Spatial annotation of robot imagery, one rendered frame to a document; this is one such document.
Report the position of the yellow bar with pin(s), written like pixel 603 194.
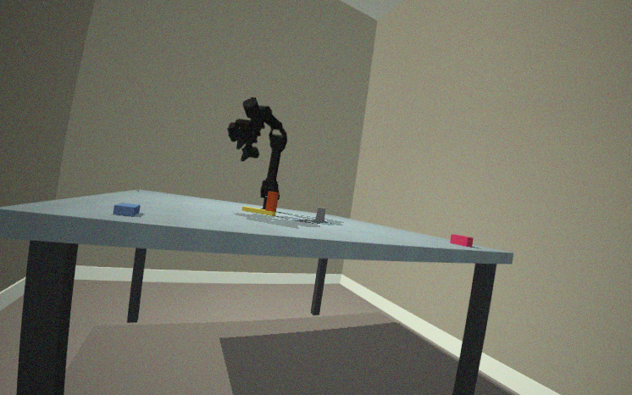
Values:
pixel 271 205

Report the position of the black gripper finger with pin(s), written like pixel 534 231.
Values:
pixel 243 137
pixel 247 153

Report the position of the blue rectangular block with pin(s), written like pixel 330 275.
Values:
pixel 126 209

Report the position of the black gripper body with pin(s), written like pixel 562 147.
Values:
pixel 255 131

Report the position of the red rectangular block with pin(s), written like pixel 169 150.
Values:
pixel 461 240

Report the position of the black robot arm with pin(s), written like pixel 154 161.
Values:
pixel 260 115

